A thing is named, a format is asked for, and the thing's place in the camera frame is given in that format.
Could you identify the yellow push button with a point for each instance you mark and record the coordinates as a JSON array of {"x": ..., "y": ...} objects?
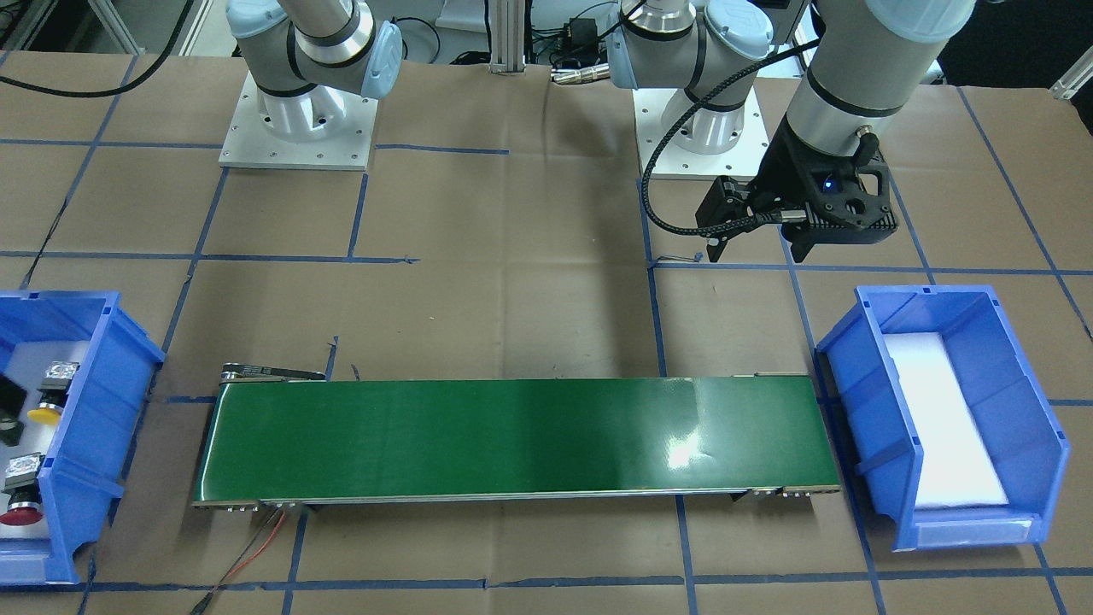
[{"x": 54, "y": 393}]

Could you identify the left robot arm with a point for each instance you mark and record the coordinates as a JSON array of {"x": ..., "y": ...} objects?
[{"x": 869, "y": 58}]

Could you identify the red push button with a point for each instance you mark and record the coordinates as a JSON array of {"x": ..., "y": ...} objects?
[{"x": 25, "y": 505}]

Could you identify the aluminium frame post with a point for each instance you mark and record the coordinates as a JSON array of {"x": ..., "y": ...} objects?
[{"x": 507, "y": 30}]

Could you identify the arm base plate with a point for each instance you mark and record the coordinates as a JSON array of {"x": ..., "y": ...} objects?
[
  {"x": 710, "y": 144},
  {"x": 324, "y": 129}
]

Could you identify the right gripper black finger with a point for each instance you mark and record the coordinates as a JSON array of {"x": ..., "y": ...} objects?
[{"x": 13, "y": 397}]

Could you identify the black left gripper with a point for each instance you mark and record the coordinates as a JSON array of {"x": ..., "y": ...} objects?
[{"x": 779, "y": 173}]

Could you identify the green conveyor belt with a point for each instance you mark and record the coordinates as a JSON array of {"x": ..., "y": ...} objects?
[{"x": 429, "y": 441}]

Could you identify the blue bin, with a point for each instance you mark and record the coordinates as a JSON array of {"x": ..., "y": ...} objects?
[
  {"x": 85, "y": 454},
  {"x": 1022, "y": 435}
]

